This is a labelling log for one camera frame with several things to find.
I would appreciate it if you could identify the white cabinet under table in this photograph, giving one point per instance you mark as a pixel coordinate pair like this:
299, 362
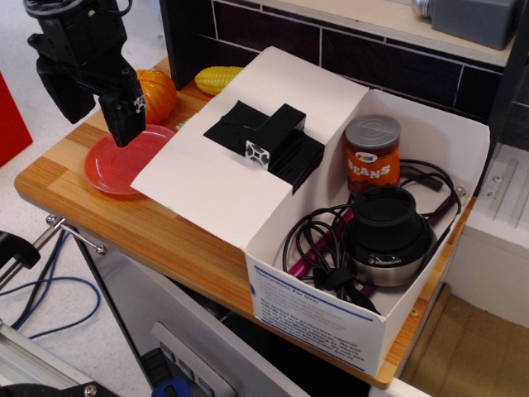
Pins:
218, 351

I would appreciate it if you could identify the black silver 3D mouse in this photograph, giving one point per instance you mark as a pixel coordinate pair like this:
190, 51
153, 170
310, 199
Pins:
388, 240

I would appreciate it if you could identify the grey metal box on shelf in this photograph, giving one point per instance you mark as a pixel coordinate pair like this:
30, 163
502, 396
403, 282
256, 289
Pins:
489, 22

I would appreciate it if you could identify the red box at left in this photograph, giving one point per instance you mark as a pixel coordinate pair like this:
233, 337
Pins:
15, 137

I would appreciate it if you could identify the black metal clamp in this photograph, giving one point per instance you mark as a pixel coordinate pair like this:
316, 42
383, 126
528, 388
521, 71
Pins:
19, 253

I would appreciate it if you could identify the orange toy pumpkin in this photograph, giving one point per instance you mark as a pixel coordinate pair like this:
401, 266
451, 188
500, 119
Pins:
160, 94

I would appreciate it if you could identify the white cardboard box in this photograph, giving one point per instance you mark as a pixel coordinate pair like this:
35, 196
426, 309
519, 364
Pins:
246, 206

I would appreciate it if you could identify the orange beans can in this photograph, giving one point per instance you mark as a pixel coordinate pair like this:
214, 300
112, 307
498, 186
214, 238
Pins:
372, 152

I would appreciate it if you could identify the aluminium profile rail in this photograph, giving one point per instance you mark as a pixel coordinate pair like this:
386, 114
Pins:
25, 362

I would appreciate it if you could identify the red plastic plate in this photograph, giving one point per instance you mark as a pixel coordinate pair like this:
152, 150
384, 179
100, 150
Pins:
112, 169

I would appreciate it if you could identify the yellow toy corn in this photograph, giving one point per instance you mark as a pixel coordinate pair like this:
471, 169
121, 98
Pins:
214, 79

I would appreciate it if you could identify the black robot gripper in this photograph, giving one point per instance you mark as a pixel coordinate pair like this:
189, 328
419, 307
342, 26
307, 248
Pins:
81, 43

